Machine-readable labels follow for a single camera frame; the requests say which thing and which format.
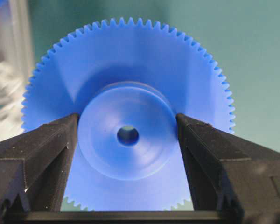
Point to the blue gear with hub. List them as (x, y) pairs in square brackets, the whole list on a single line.
[(127, 80)]

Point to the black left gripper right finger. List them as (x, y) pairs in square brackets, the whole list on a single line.
[(228, 173)]

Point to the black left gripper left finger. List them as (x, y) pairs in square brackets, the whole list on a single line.
[(34, 167)]

